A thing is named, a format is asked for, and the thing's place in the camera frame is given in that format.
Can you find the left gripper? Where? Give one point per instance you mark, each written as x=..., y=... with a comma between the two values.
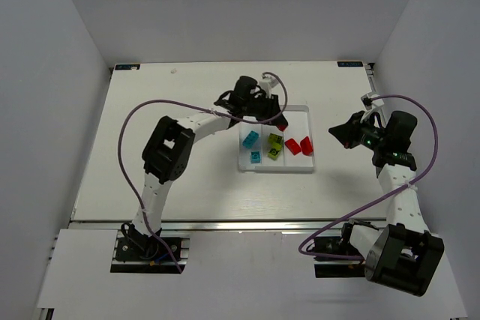
x=268, y=106

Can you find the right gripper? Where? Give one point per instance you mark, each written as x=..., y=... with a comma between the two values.
x=357, y=132

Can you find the green lego brick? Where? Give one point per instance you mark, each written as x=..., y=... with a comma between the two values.
x=274, y=151
x=274, y=138

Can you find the large red lego brick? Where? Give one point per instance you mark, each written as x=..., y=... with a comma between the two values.
x=306, y=146
x=293, y=146

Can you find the blue long lego brick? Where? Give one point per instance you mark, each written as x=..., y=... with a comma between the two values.
x=251, y=140

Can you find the small blue lego brick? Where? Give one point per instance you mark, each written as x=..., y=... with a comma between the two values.
x=255, y=157

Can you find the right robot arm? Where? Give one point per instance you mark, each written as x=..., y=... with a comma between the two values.
x=404, y=255

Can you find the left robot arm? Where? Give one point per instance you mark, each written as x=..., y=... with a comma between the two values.
x=167, y=152

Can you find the white divided tray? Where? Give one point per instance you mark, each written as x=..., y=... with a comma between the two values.
x=299, y=127

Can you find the right blue corner label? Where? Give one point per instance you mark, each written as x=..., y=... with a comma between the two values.
x=350, y=64

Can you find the blue corner label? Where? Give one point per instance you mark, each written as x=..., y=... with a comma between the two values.
x=121, y=67
x=350, y=64

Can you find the left blue corner label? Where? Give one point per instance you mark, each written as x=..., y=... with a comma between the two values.
x=121, y=67

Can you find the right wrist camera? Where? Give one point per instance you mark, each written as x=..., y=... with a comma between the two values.
x=372, y=103

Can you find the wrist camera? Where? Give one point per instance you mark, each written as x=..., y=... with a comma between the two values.
x=372, y=103
x=268, y=81

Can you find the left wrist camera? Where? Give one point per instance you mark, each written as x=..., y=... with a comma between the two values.
x=268, y=81

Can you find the right side rail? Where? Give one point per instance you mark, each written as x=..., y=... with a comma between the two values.
x=372, y=80

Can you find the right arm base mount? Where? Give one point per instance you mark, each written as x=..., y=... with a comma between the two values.
x=344, y=256

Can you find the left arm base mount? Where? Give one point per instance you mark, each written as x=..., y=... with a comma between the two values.
x=137, y=253

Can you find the aluminium front rail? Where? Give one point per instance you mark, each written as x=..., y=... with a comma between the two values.
x=236, y=226

